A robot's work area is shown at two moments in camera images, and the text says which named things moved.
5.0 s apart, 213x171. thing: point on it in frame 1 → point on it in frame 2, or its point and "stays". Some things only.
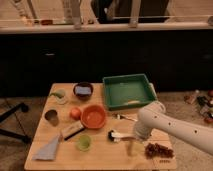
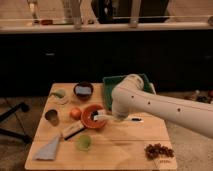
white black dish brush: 116,137 → 96,116
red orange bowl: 93,116 stays
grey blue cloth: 48,151 stays
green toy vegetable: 59,93 stays
